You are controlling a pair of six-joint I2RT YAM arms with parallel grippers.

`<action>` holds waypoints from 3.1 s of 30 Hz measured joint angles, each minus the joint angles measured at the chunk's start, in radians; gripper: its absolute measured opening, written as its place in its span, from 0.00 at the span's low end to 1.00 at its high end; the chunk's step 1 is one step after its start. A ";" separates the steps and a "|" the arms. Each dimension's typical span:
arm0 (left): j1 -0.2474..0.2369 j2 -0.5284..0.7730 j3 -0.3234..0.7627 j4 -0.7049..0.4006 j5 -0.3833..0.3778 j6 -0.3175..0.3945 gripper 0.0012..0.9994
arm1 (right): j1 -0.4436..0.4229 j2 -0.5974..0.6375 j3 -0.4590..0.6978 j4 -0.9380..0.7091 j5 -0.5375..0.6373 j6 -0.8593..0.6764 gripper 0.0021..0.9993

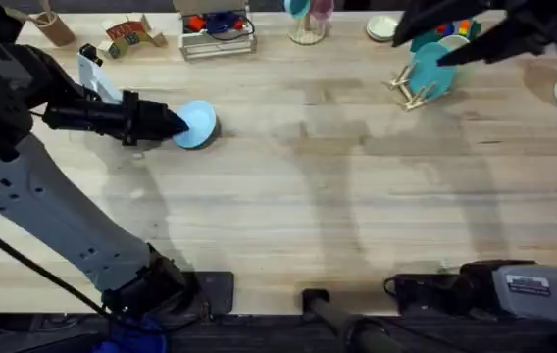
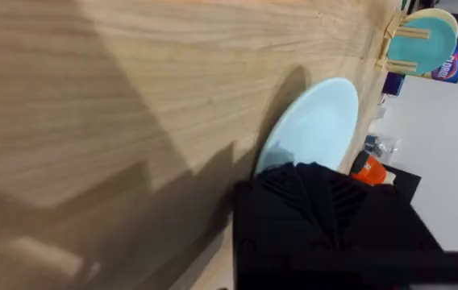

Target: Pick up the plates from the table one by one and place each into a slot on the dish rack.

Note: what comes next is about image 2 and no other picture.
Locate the dark blue object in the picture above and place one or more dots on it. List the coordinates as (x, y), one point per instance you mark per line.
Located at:
(393, 84)

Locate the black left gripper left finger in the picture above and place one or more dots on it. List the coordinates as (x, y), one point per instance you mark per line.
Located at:
(277, 217)

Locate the teal plate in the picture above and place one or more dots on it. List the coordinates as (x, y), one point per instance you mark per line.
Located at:
(426, 46)

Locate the small wooden peg rack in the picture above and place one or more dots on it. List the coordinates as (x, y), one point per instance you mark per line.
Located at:
(404, 66)

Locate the light blue plate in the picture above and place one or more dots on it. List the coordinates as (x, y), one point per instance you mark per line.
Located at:
(317, 121)

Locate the black panel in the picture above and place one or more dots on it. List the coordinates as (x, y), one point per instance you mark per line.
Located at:
(404, 185)

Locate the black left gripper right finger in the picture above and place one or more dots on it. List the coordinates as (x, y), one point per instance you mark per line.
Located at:
(374, 225)

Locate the round wipes canister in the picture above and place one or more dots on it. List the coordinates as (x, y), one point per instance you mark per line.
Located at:
(456, 64)

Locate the orange and black object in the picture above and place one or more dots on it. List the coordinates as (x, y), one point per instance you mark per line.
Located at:
(370, 169)

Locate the cream plate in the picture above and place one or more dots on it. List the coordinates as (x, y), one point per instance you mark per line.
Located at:
(440, 14)

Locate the clear plastic object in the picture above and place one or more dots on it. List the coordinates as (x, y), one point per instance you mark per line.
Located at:
(382, 146)

